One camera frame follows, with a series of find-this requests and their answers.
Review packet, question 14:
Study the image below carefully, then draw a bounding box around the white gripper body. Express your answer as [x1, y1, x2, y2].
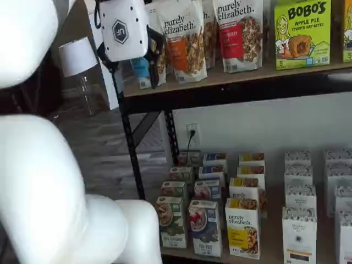
[98, 0, 150, 63]

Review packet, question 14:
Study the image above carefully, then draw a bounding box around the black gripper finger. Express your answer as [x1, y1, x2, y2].
[96, 45, 124, 96]
[144, 25, 167, 90]

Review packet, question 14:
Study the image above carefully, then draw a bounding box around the blue and white cereal box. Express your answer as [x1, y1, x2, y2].
[194, 178, 222, 205]
[198, 164, 227, 182]
[202, 152, 228, 168]
[188, 200, 223, 258]

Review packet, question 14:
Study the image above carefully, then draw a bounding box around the green cereal box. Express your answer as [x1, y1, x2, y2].
[154, 196, 188, 249]
[178, 150, 202, 168]
[159, 180, 188, 200]
[168, 166, 193, 184]

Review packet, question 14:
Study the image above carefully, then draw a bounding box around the yellow and white granola box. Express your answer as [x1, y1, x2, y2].
[224, 197, 261, 260]
[238, 152, 266, 168]
[236, 165, 266, 190]
[228, 177, 268, 218]

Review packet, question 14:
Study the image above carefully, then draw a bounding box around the green Bobo's apple pie box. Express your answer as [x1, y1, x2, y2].
[273, 0, 332, 70]

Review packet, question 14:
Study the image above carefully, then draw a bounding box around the white patterned tea box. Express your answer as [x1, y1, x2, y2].
[337, 211, 352, 264]
[324, 162, 352, 218]
[284, 184, 317, 212]
[333, 185, 352, 218]
[282, 207, 318, 264]
[323, 149, 352, 166]
[283, 164, 314, 188]
[284, 150, 312, 167]

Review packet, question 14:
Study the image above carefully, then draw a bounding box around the yellow Bobo's box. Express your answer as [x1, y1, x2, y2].
[342, 0, 352, 63]

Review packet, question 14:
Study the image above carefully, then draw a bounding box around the orange label granola bag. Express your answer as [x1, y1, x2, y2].
[202, 0, 221, 70]
[156, 0, 208, 84]

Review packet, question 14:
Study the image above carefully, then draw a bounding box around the blue label granola bag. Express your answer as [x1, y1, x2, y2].
[129, 2, 167, 90]

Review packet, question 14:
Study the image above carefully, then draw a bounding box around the white shade table lamp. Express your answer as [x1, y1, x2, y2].
[58, 36, 98, 117]

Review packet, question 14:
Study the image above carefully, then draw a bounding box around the red label granola bag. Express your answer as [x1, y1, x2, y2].
[212, 0, 264, 74]

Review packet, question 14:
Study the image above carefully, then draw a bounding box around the dark brown armchair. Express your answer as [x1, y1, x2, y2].
[0, 52, 63, 118]

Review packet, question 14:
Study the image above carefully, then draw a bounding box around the black metal shelving unit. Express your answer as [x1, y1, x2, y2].
[117, 59, 352, 264]

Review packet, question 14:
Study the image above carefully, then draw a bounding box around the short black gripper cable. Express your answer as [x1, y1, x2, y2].
[93, 0, 103, 29]

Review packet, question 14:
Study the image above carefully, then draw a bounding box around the black power cord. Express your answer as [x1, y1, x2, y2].
[186, 128, 197, 166]

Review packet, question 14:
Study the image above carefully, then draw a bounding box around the white wall outlet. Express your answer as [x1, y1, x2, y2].
[186, 123, 200, 147]

